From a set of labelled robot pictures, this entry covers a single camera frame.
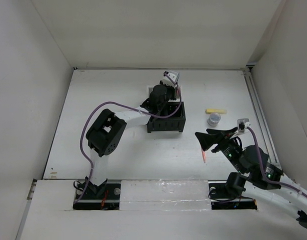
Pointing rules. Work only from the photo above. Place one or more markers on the orange red pen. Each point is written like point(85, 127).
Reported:
point(203, 156)

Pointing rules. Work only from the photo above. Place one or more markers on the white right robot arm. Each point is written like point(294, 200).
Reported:
point(266, 176)

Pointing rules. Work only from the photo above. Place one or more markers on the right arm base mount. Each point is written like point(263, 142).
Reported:
point(228, 194)

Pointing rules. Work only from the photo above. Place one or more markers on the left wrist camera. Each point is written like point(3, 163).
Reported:
point(171, 78)

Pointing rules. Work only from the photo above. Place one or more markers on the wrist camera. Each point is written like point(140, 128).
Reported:
point(171, 78)
point(243, 124)

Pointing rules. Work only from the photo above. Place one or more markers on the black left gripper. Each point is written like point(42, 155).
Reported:
point(172, 90)

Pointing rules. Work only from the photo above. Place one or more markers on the clear jar of paperclips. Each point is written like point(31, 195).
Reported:
point(214, 119)

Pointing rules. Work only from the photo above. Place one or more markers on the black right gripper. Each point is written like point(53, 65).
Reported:
point(207, 140)

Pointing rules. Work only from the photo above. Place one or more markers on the black slotted organizer box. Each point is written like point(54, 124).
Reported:
point(174, 123)

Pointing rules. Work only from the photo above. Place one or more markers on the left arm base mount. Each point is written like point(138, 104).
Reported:
point(103, 197)

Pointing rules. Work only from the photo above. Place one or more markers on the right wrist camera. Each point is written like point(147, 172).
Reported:
point(243, 124)

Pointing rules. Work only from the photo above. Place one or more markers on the yellow highlighter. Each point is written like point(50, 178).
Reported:
point(218, 111)

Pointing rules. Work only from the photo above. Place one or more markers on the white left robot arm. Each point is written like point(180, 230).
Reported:
point(104, 135)

